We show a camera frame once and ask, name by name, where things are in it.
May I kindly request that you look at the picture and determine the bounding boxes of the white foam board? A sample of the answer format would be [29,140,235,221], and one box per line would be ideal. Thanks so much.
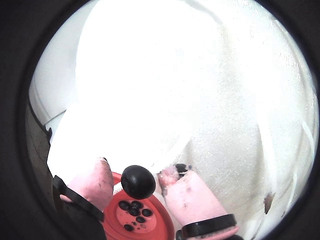
[74,0,315,233]

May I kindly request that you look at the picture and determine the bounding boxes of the pink-tipped black gripper finger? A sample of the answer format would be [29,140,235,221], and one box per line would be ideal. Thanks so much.
[52,156,114,240]

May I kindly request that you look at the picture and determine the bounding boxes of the red collapsible silicone cup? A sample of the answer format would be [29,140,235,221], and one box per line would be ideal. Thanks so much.
[102,171,175,240]

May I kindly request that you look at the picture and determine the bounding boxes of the black bar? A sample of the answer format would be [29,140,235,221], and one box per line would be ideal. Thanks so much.
[26,102,53,145]

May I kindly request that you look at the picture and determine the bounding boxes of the stained pink-tipped gripper finger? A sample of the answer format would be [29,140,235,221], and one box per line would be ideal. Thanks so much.
[156,163,245,240]

